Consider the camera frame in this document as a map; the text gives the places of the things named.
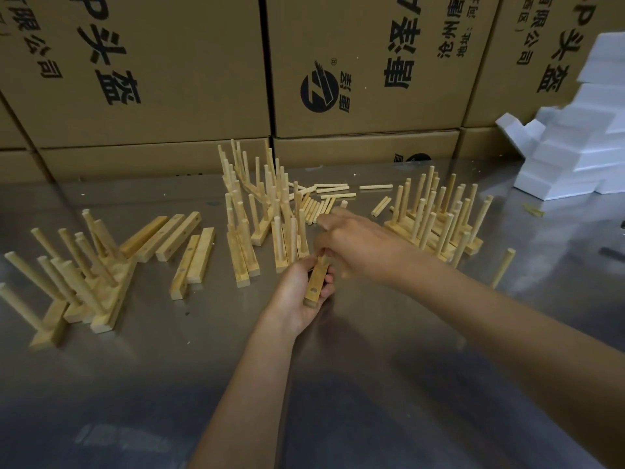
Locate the person's left hand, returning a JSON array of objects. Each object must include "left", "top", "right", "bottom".
[{"left": 261, "top": 256, "right": 338, "bottom": 340}]

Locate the person's right hand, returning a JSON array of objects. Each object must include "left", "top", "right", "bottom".
[{"left": 314, "top": 209, "right": 416, "bottom": 291}]

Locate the pile of wooden dowels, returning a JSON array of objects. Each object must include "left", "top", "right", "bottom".
[{"left": 288, "top": 182, "right": 394, "bottom": 225}]

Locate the pile of drilled wooden bars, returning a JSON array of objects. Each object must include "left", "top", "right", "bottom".
[{"left": 119, "top": 211, "right": 215, "bottom": 301}]

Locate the person's left forearm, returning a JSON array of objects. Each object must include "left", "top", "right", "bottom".
[{"left": 187, "top": 317, "right": 303, "bottom": 469}]

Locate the person's right forearm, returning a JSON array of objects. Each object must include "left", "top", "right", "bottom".
[{"left": 400, "top": 246, "right": 625, "bottom": 469}]

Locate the stack of white foam blocks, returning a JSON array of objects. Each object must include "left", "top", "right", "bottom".
[{"left": 495, "top": 31, "right": 625, "bottom": 201}]

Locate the shiny metal table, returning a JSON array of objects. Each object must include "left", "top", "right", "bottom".
[{"left": 0, "top": 158, "right": 625, "bottom": 469}]

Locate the clear tape patch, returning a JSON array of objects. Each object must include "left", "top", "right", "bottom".
[{"left": 76, "top": 423, "right": 172, "bottom": 453}]

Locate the stack of brown cardboard boxes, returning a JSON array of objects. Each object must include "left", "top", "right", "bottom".
[{"left": 0, "top": 0, "right": 625, "bottom": 186}]

